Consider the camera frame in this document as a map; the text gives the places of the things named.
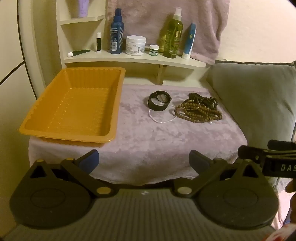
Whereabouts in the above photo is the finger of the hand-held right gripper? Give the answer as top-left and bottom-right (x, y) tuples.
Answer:
(238, 145), (296, 163)
(268, 140), (296, 151)

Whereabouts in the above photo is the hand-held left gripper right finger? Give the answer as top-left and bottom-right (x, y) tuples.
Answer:
(173, 150), (261, 198)

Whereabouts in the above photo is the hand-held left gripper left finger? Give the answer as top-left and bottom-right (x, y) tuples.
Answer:
(29, 149), (112, 198)

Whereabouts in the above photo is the long brown bead necklace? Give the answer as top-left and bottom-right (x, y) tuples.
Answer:
(174, 100), (223, 123)

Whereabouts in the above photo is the orange plastic tray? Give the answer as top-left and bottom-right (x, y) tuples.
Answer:
(19, 67), (126, 148)

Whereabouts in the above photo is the white pearl necklace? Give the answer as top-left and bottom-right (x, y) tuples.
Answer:
(149, 104), (178, 124)

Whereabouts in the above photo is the dark red bead bracelet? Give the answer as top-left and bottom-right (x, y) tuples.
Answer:
(201, 97), (219, 109)

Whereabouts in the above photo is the black smartwatch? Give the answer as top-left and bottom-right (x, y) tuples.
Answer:
(148, 91), (170, 112)

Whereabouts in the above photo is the person's right hand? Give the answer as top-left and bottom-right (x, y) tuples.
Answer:
(285, 179), (296, 223)

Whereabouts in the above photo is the grey cushion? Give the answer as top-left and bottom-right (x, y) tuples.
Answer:
(206, 60), (296, 193)

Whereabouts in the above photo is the red white printed object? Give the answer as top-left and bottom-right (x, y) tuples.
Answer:
(275, 222), (296, 241)

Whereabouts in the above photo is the dark green tube white cap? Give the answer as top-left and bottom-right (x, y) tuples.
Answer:
(67, 49), (91, 57)

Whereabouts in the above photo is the white wooden shelf unit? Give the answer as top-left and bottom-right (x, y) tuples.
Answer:
(55, 0), (207, 85)

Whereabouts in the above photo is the blue white tube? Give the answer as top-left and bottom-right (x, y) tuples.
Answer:
(182, 23), (197, 60)

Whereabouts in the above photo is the white cream jar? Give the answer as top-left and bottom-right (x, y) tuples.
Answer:
(125, 35), (147, 56)

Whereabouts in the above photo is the green oil spray bottle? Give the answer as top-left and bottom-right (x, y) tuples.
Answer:
(163, 7), (184, 59)

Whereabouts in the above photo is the blue spray bottle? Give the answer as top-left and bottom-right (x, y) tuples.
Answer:
(110, 8), (125, 54)

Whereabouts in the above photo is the hanging pink towel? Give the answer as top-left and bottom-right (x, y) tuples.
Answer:
(106, 0), (230, 65)

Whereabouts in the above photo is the purple tube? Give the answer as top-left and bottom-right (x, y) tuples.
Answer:
(78, 0), (89, 18)

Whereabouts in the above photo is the white curved frame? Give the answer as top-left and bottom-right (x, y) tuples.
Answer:
(16, 0), (63, 100)

